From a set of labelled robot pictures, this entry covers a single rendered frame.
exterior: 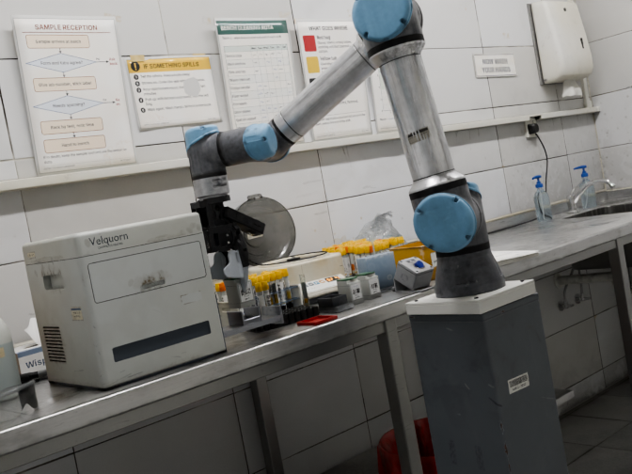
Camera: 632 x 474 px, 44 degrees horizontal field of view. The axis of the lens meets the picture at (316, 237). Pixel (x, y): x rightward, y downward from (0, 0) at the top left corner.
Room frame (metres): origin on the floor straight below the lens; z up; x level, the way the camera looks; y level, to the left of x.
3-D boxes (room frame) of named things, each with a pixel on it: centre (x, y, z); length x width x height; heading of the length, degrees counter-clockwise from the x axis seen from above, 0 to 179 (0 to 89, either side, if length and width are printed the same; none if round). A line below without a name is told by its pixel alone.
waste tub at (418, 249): (2.24, -0.29, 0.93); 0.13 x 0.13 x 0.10; 37
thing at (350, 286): (2.00, -0.06, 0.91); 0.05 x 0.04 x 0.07; 41
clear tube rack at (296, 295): (2.00, 0.17, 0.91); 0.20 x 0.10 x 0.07; 131
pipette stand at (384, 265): (2.14, -0.15, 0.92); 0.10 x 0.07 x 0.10; 125
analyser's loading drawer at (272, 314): (1.72, 0.20, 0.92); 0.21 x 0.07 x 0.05; 131
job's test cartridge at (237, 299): (1.74, 0.19, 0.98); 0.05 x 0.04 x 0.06; 41
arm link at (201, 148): (1.72, 0.20, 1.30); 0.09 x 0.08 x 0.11; 72
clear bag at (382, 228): (2.74, -0.21, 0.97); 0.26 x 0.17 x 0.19; 146
